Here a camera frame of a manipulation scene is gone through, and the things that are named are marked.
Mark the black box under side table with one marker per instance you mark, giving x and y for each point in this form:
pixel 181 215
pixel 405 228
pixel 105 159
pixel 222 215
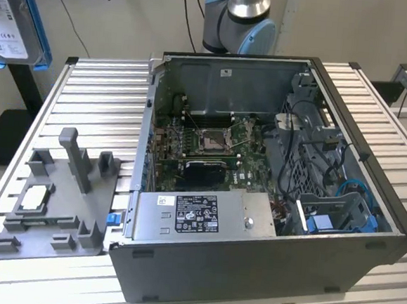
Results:
pixel 388 92

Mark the grey metal drive cage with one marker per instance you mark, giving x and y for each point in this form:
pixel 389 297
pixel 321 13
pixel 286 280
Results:
pixel 307 132

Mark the black graphics card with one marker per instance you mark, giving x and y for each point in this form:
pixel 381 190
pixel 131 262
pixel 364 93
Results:
pixel 203 173

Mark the black open PC case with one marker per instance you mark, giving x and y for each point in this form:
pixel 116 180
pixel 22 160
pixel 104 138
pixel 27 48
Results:
pixel 236 274

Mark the blue case latch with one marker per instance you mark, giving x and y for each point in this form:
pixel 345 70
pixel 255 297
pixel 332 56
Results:
pixel 114 219

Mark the black monitor stand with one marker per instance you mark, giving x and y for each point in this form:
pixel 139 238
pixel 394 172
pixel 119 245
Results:
pixel 3 136

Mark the silver CPU chip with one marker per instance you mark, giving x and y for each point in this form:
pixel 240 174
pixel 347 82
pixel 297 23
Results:
pixel 36 198

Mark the grey metal disk bay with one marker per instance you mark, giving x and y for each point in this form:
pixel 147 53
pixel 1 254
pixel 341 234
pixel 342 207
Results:
pixel 343 209

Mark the blue disk carrier in bay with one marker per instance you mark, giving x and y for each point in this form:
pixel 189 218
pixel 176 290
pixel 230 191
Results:
pixel 319 224

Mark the CPU socket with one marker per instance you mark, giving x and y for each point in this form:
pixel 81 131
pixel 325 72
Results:
pixel 211 140

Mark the green motherboard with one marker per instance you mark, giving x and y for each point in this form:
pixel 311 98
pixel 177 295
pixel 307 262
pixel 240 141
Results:
pixel 251 170

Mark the hard disk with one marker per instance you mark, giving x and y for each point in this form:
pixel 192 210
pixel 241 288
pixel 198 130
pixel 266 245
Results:
pixel 6 20

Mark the grey parts rack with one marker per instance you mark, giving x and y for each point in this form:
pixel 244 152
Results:
pixel 61 207

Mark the silver power supply unit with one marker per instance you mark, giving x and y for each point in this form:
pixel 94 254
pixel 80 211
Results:
pixel 219 216

